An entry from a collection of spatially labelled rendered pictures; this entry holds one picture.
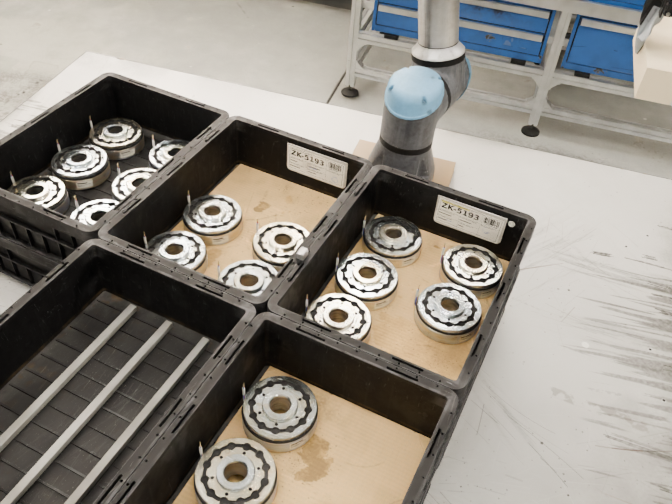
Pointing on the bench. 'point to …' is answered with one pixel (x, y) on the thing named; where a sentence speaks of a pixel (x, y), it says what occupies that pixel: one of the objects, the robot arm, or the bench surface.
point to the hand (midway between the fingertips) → (658, 49)
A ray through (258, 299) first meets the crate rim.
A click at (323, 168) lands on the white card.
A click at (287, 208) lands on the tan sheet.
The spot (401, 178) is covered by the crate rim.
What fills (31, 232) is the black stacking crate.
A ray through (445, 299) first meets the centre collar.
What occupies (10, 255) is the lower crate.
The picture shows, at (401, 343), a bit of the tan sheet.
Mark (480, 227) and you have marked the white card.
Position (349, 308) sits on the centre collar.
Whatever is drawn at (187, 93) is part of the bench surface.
